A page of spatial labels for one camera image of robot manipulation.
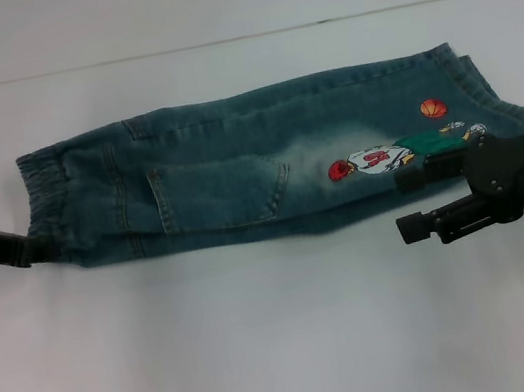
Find blue denim shorts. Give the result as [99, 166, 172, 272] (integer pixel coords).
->
[7, 26, 524, 287]

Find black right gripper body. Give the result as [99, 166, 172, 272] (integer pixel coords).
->
[453, 122, 524, 231]

